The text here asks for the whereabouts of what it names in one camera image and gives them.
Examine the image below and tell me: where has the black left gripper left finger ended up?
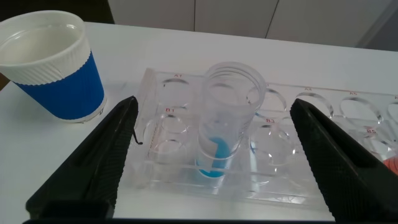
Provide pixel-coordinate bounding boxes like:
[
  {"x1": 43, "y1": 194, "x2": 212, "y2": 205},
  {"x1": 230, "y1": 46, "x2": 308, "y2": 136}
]
[{"x1": 25, "y1": 95, "x2": 139, "y2": 220}]

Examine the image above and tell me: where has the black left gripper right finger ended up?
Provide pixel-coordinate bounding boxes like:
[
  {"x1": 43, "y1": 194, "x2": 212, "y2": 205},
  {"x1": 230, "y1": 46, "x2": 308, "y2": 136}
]
[{"x1": 289, "y1": 98, "x2": 398, "y2": 222}]

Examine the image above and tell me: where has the test tube with red pigment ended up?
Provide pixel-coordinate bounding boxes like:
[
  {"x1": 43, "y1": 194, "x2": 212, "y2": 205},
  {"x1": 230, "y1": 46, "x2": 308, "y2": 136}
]
[{"x1": 382, "y1": 155, "x2": 398, "y2": 175}]

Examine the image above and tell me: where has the clear acrylic test tube rack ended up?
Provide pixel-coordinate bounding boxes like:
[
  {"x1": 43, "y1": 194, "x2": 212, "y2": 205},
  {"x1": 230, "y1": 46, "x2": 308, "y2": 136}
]
[{"x1": 132, "y1": 67, "x2": 398, "y2": 209}]

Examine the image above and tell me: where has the test tube with blue pigment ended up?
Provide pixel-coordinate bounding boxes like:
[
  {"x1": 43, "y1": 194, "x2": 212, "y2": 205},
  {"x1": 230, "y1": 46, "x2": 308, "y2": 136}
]
[{"x1": 195, "y1": 61, "x2": 267, "y2": 180}]

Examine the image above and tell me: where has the thin black thread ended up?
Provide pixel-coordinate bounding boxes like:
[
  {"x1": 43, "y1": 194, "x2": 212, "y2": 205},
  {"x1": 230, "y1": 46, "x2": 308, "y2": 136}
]
[{"x1": 132, "y1": 129, "x2": 144, "y2": 146}]

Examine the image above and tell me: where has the blue and white paper cup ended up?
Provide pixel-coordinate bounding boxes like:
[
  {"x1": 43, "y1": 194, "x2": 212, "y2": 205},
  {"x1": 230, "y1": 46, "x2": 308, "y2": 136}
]
[{"x1": 0, "y1": 10, "x2": 108, "y2": 124}]

